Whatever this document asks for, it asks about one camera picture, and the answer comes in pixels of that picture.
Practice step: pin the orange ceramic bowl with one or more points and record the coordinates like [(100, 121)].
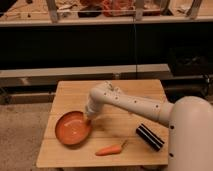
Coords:
[(72, 128)]

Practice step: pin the black object on shelf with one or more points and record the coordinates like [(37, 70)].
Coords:
[(90, 11)]

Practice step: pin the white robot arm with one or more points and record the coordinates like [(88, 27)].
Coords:
[(189, 120)]

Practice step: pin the black striped box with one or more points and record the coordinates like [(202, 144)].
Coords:
[(150, 137)]

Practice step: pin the wooden table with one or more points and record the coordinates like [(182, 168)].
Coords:
[(113, 126)]

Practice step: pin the grey metal bench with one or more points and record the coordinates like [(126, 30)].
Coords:
[(50, 76)]

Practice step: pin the red cloth on shelf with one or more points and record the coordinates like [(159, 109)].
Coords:
[(114, 8)]

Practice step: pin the orange carrot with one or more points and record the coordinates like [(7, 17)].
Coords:
[(111, 150)]

